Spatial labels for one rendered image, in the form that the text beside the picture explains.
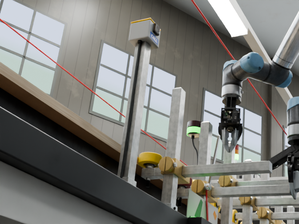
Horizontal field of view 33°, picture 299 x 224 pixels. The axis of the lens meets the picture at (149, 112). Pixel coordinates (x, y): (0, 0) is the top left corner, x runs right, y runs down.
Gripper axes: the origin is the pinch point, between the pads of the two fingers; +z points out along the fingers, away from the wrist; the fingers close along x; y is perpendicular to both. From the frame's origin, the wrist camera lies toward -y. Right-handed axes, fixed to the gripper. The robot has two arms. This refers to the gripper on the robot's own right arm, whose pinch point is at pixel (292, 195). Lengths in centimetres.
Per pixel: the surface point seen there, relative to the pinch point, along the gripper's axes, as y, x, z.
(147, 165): -41.8, -26.3, -4.2
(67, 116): -46, -66, -5
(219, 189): -25.5, -1.5, -2.6
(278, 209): -31, 94, -21
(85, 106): -393, 370, -252
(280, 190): -3.8, -1.5, -1.5
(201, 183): -29.5, -8.5, -2.7
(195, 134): -35.0, -5.4, -23.3
